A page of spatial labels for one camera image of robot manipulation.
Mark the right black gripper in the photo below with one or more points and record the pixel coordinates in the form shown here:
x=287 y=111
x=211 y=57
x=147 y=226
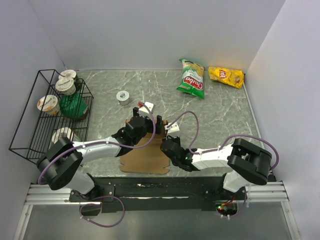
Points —
x=177 y=139

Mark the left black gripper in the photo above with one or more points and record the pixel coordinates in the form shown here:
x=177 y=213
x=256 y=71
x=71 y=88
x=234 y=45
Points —
x=159 y=123

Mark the brown cardboard box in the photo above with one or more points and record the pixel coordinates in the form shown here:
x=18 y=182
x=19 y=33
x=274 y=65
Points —
x=147 y=160

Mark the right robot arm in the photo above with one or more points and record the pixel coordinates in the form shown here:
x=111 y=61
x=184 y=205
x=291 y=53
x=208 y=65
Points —
x=250 y=163

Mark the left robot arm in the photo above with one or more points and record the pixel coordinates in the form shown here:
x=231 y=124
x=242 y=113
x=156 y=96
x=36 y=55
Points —
x=60 y=166

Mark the small white yogurt cup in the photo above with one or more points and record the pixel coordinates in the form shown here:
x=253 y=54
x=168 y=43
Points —
x=123 y=97

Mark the green Chuba snack bag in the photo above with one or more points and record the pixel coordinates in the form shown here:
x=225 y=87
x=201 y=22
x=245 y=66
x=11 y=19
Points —
x=192 y=80

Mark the green bottle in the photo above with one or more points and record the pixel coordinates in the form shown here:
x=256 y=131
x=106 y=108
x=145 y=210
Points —
x=73 y=106

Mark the white tape roll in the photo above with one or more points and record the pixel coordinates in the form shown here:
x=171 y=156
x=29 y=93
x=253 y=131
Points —
x=63 y=132

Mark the Chobani yogurt cup middle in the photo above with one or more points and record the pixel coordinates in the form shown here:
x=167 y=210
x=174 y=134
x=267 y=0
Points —
x=66 y=86

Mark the chobani yogurt cup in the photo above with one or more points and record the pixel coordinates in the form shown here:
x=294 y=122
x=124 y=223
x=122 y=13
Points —
x=66 y=86
x=49 y=104

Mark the yellow Lays chips bag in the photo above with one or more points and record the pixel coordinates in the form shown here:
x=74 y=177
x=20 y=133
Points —
x=231 y=77

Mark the Chobani yogurt cup front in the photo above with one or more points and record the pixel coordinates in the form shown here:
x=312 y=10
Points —
x=49 y=104

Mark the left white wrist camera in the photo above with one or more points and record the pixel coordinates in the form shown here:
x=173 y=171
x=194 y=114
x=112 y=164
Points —
x=145 y=109

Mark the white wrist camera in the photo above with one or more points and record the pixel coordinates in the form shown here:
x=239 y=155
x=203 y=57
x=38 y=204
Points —
x=145 y=109
x=172 y=128

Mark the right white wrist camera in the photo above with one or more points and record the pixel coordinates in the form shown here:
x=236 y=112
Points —
x=172 y=128

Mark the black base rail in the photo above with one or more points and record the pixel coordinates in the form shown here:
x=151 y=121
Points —
x=157 y=193

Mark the black wire rack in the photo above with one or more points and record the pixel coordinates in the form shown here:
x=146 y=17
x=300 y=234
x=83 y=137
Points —
x=33 y=134

